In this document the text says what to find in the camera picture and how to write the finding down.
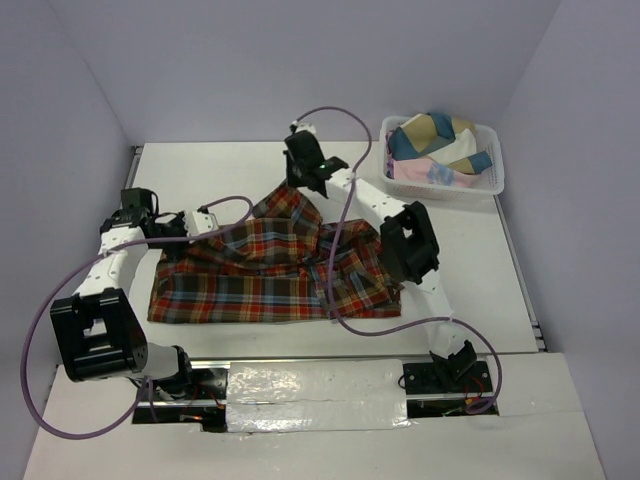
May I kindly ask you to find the purple cable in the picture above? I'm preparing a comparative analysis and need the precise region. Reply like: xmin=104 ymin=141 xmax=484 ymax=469
xmin=22 ymin=195 xmax=255 ymax=440
xmin=294 ymin=106 xmax=504 ymax=415

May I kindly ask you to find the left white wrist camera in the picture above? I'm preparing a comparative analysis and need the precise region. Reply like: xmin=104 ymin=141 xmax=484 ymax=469
xmin=183 ymin=210 xmax=219 ymax=238

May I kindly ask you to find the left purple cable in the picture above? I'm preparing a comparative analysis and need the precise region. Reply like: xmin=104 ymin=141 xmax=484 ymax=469
xmin=22 ymin=195 xmax=255 ymax=440

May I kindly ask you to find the red brown plaid shirt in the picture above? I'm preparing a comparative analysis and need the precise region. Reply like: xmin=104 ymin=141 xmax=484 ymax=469
xmin=148 ymin=185 xmax=401 ymax=325

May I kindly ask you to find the blue beige checked cloth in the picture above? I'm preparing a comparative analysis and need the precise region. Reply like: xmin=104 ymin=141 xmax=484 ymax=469
xmin=387 ymin=113 xmax=493 ymax=175

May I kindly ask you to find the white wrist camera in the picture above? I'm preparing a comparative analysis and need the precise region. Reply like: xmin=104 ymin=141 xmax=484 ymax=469
xmin=289 ymin=120 xmax=317 ymax=135
xmin=183 ymin=210 xmax=219 ymax=238

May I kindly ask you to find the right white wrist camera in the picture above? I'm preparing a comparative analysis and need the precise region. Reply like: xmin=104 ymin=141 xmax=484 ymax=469
xmin=289 ymin=120 xmax=317 ymax=135

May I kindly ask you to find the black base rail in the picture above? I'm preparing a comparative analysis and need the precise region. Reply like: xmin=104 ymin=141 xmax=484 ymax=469
xmin=132 ymin=360 xmax=494 ymax=433

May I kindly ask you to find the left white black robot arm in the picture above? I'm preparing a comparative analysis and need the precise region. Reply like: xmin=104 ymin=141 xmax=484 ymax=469
xmin=50 ymin=188 xmax=196 ymax=399

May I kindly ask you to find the silver foil cover plate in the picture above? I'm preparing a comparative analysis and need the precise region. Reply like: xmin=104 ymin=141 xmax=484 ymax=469
xmin=225 ymin=359 xmax=410 ymax=433

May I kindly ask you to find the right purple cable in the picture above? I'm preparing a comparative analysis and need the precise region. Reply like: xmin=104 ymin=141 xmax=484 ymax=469
xmin=294 ymin=106 xmax=504 ymax=415

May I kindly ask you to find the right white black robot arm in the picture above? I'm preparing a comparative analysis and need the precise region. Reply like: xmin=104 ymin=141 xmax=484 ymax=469
xmin=284 ymin=125 xmax=477 ymax=391

